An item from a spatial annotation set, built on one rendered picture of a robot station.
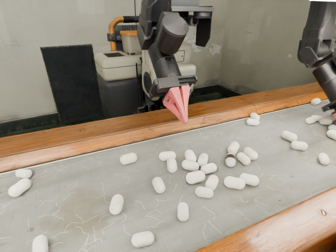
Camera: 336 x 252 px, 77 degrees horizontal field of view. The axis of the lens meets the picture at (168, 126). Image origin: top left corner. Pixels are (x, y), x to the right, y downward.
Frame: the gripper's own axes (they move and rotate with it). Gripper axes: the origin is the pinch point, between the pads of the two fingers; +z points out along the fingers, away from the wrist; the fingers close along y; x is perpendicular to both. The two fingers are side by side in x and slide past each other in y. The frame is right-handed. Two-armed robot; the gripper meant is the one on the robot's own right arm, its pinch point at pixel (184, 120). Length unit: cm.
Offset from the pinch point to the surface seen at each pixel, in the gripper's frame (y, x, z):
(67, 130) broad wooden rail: -24.3, 14.0, -8.0
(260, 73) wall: 168, 118, -80
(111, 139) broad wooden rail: -15.0, 10.1, -2.3
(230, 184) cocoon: 1.7, -5.3, 15.4
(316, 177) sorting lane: 19.4, -7.0, 19.2
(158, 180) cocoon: -9.9, -1.9, 11.0
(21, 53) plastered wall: -60, 133, -136
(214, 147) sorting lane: 7.1, 3.9, 6.9
